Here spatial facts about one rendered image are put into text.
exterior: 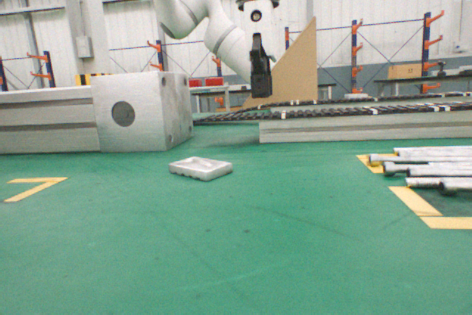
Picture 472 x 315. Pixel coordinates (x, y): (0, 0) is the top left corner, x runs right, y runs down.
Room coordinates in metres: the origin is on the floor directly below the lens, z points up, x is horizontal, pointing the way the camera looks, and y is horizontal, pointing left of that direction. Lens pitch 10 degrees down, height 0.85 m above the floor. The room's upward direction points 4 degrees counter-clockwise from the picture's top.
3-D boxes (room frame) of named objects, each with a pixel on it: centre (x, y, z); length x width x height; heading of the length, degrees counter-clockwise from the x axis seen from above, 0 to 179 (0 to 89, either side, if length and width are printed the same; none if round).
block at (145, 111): (0.41, 0.12, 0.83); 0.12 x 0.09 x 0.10; 168
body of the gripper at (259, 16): (0.56, -0.06, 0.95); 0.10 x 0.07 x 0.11; 168
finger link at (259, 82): (0.50, -0.05, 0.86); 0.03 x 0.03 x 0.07; 78
